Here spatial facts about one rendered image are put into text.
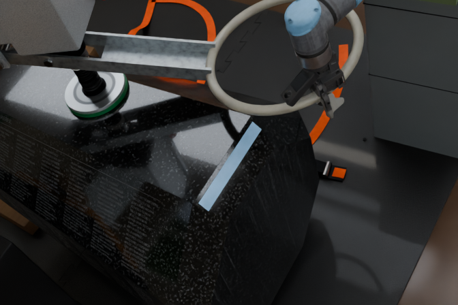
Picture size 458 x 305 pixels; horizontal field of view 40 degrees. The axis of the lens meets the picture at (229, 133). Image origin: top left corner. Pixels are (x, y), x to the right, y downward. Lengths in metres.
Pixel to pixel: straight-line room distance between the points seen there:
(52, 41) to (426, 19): 1.20
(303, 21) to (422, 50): 0.87
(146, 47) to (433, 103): 1.13
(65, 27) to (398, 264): 1.49
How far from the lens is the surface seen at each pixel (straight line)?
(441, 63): 2.33
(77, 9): 1.88
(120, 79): 2.13
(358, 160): 2.74
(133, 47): 2.03
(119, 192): 1.94
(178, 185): 1.82
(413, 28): 2.24
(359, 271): 2.49
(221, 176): 1.82
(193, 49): 2.00
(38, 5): 1.77
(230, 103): 1.79
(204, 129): 1.91
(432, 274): 2.50
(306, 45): 1.55
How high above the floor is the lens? 2.28
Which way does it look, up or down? 51 degrees down
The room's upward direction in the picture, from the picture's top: 21 degrees counter-clockwise
